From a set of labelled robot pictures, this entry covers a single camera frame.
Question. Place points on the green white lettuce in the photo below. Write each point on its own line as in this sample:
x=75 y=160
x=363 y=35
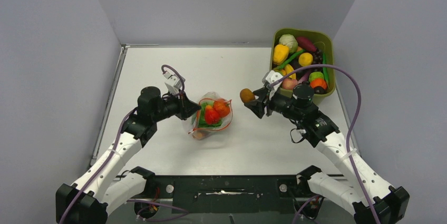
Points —
x=202 y=123

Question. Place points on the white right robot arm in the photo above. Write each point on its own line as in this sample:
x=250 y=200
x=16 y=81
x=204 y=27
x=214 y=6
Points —
x=369 y=198

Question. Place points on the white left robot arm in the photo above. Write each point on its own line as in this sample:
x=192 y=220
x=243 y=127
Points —
x=93 y=196

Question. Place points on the light green round fruit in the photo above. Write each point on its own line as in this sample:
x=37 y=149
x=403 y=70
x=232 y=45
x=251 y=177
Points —
x=316 y=75

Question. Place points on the orange round fruit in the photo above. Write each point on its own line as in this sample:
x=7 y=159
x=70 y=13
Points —
x=319 y=82

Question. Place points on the dark purple grapes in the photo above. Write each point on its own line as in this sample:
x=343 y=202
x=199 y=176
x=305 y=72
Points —
x=317 y=57

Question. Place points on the pale green cabbage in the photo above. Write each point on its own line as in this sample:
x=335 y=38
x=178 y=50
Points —
x=289 y=41

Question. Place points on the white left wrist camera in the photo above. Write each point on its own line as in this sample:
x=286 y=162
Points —
x=174 y=83

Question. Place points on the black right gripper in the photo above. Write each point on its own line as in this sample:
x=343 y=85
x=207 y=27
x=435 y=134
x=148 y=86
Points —
x=257 y=106

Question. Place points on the yellow bell pepper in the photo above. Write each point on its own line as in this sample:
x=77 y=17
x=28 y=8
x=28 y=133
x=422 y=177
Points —
x=280 y=54

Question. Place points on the red orange fruit slice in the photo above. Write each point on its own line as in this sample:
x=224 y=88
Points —
x=198 y=135

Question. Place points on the clear orange zip top bag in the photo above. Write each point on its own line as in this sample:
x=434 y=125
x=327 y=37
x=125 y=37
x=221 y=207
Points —
x=191 y=123

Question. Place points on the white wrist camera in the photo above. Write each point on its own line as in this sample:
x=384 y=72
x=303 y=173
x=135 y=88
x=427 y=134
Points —
x=272 y=80
x=174 y=83

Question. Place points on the yellow lemon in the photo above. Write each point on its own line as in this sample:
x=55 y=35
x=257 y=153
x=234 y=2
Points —
x=305 y=59

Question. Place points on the brown kiwi fruit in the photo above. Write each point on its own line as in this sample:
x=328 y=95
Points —
x=246 y=95

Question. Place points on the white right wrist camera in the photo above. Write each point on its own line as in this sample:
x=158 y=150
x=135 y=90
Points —
x=272 y=80

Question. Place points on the pink peach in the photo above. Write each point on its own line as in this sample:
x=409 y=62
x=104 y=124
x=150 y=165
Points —
x=289 y=84

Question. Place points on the long green bean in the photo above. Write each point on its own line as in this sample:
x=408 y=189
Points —
x=287 y=61

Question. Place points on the orange tangerine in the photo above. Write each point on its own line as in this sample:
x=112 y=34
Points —
x=222 y=108

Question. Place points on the dark round plum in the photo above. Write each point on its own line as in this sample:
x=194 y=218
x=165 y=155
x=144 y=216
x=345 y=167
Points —
x=319 y=90

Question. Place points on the black mounting base plate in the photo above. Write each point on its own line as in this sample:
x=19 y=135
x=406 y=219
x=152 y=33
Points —
x=229 y=194

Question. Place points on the purple sweet potato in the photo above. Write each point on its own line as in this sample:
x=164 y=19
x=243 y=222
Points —
x=306 y=44

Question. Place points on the olive green plastic bin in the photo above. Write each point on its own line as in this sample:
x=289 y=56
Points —
x=324 y=44

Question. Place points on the yellow banana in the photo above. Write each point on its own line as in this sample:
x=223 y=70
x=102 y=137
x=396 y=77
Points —
x=288 y=71

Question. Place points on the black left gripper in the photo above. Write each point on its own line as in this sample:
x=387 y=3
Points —
x=188 y=107

